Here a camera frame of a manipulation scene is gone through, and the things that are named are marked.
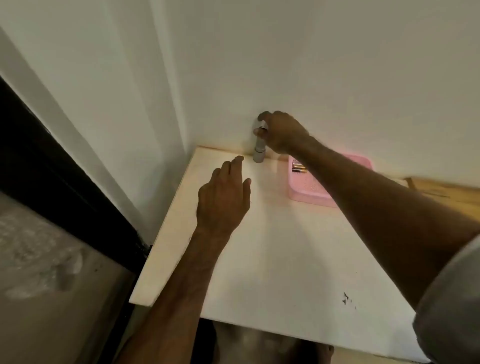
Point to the wood-grain board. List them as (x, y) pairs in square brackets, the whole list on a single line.
[(450, 193)]

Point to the person's left leg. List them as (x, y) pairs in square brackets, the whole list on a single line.
[(205, 345)]

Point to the black door frame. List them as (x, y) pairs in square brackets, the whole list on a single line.
[(56, 180)]

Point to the grey flashlight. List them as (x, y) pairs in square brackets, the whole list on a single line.
[(259, 153)]

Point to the pink plastic basket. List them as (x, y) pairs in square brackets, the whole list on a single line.
[(307, 187)]

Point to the person's right hand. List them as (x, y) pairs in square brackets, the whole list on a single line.
[(285, 133)]

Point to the person's left forearm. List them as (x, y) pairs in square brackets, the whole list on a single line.
[(180, 292)]

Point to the person's right forearm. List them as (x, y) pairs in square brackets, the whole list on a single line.
[(375, 210)]

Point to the clear bubble wrap sheet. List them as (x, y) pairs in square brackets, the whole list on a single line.
[(33, 255)]

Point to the white shirt sleeve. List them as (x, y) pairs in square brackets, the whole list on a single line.
[(453, 307)]

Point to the person's left hand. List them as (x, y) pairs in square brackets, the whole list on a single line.
[(221, 202)]

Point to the black orange-tipped battery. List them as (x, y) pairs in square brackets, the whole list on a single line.
[(299, 167), (299, 164), (300, 171)]

